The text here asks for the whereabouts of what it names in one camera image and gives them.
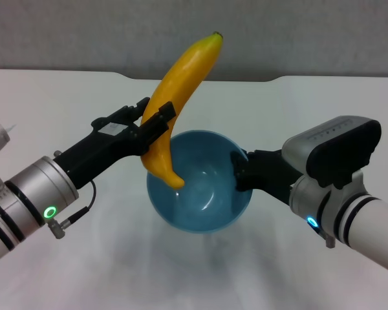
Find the blue bowl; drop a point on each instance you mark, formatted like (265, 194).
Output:
(200, 206)

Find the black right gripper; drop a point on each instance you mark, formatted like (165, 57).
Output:
(268, 171)

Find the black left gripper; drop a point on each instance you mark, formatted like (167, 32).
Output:
(103, 148)

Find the yellow banana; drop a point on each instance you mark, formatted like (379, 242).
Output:
(181, 80)

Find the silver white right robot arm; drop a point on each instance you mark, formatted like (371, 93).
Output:
(359, 219)

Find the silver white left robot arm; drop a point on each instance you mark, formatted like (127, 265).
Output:
(29, 190)

